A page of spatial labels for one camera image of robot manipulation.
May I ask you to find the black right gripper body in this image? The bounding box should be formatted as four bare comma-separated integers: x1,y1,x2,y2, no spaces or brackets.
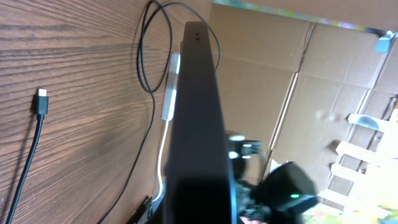
228,133,264,179

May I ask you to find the Galaxy S24+ smartphone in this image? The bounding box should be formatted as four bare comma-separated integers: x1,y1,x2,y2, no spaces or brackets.
162,22,237,223

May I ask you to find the black USB charging cable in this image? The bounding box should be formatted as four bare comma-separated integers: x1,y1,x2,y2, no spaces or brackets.
5,0,221,224

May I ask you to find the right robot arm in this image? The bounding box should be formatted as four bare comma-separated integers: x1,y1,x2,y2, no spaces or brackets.
226,133,318,224

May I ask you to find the white power strip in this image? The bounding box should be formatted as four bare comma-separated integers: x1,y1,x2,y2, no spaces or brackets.
161,52,180,121

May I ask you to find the white power strip cord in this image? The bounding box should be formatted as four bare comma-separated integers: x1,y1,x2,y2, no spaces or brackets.
151,119,171,203

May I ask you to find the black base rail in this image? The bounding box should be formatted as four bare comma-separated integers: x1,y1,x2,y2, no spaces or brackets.
126,196,163,224

